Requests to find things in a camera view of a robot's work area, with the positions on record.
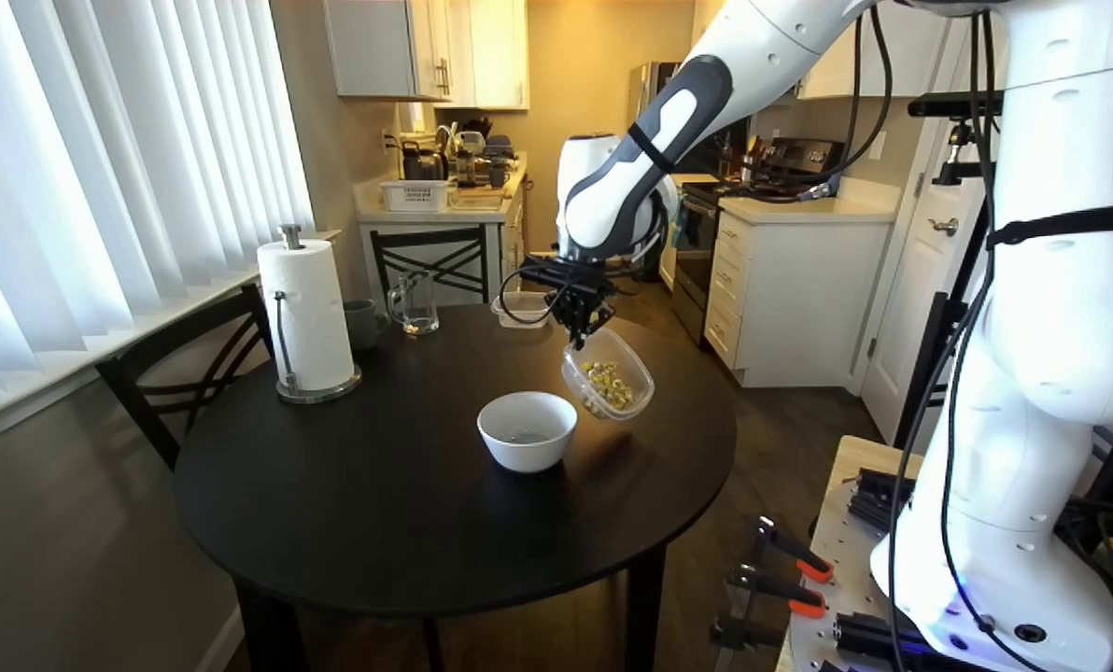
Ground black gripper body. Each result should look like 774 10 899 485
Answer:
521 258 617 333

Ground clear plastic lunchbox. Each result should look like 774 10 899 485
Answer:
562 330 653 421

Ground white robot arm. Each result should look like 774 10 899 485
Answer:
869 0 1113 672

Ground white ceramic bowl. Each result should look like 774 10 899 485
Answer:
474 394 581 475

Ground small clear plastic container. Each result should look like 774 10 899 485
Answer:
492 292 551 330

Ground yellow wrapped candies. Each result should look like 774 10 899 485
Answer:
584 361 640 414

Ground black wooden chair back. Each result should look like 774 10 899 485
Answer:
370 227 489 307

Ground black wooden chair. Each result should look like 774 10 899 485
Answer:
370 227 489 307
96 286 269 467

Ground clear drinking glass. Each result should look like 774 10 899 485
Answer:
388 274 442 337

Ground white container on counter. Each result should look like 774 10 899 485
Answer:
381 181 449 212

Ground white kitchen counter cabinet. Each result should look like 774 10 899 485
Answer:
708 181 899 389

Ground white upper cabinets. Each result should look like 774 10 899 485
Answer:
322 0 532 111

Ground round black table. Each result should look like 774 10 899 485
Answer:
175 307 735 672

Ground white paper towel roll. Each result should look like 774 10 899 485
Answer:
256 234 359 395

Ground black orange clamp upper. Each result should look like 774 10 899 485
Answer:
755 517 835 584

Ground black orange clamp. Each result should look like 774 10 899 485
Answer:
755 517 835 584
735 564 827 622

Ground metal paper towel holder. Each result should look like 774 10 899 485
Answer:
264 221 368 407

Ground black orange clamp lower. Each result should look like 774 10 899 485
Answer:
735 564 827 622

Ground white door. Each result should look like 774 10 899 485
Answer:
856 0 1008 446

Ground black wooden chair left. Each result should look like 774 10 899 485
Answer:
96 286 269 467

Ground white window blinds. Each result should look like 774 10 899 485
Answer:
0 0 309 384

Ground black camera stand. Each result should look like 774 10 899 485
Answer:
886 0 1047 527

